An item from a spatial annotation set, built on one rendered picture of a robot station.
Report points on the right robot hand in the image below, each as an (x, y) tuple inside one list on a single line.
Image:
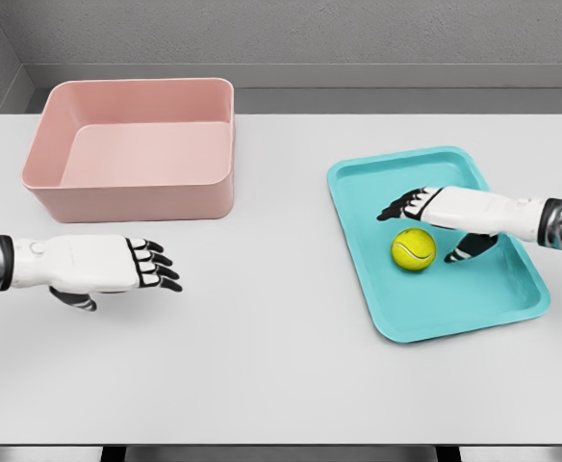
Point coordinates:
[(454, 209)]

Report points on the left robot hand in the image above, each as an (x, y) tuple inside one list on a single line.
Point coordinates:
[(98, 262)]

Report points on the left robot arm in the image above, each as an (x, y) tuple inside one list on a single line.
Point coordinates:
[(14, 262)]

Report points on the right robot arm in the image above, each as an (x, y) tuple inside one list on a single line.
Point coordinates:
[(545, 219)]

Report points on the yellow-green tennis ball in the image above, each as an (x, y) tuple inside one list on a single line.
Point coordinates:
[(413, 249)]

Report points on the blue tray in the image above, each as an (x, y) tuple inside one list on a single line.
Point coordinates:
[(478, 289)]

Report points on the pink basket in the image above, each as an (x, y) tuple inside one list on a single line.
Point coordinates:
[(132, 149)]

